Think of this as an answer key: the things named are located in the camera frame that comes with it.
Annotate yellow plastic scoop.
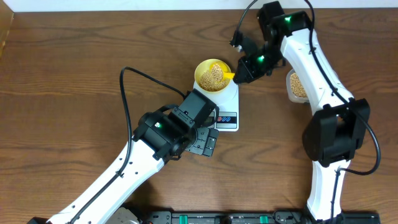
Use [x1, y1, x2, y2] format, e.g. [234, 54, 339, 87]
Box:
[210, 62, 235, 82]

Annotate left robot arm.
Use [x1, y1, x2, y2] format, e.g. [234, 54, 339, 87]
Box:
[28, 105, 218, 224]

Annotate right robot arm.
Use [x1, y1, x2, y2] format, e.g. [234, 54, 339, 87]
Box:
[231, 1, 371, 223]

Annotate white digital kitchen scale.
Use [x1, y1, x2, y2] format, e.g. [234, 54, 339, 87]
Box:
[193, 74, 239, 132]

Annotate yellow plastic bowl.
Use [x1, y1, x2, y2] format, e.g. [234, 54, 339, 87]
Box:
[194, 59, 233, 93]

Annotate soybeans in bowl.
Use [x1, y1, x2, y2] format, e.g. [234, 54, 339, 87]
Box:
[198, 70, 229, 91]

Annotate soybeans in container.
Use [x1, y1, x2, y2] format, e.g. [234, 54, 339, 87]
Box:
[290, 72, 307, 98]

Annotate clear plastic container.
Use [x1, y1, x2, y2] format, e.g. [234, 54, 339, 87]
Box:
[286, 70, 309, 103]

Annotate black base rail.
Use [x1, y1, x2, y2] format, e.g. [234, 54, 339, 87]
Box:
[131, 210, 381, 224]

